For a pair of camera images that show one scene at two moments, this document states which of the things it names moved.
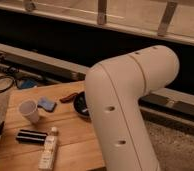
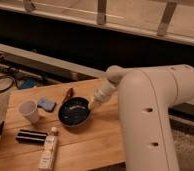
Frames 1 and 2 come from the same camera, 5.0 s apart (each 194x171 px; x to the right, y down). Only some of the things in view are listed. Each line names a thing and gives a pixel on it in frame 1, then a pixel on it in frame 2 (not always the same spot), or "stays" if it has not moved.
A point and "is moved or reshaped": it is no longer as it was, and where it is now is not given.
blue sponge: (46, 104) stays
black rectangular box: (31, 137) stays
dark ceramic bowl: (80, 104) is moved or reshaped
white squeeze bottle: (47, 156) stays
